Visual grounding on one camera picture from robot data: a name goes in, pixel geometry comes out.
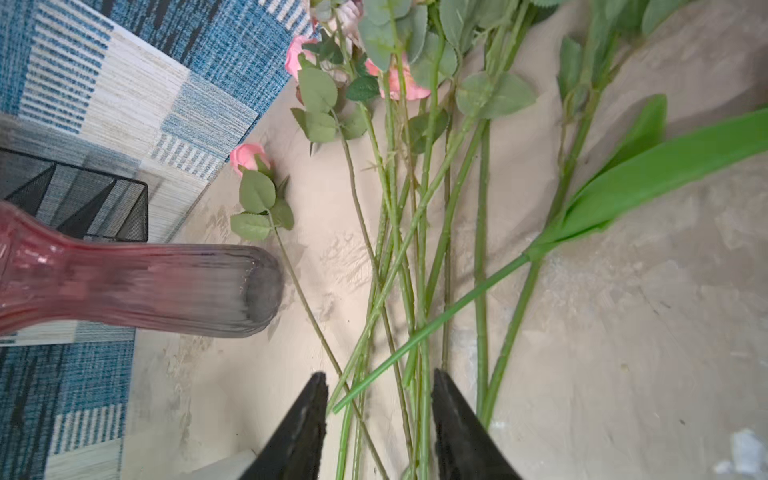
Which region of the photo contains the small pink rosebud stem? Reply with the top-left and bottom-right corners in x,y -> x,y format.
229,144 -> 389,479

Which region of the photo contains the white ribbed ceramic vase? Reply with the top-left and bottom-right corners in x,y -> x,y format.
178,450 -> 256,480

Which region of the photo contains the red ribbed glass vase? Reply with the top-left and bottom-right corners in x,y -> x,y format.
1,202 -> 285,338

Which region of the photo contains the black wire mesh shelf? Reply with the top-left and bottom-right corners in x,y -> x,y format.
1,148 -> 149,243

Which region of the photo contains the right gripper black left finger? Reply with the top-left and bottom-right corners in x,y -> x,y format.
240,372 -> 329,480

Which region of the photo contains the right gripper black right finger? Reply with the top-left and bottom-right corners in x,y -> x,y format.
432,369 -> 522,480

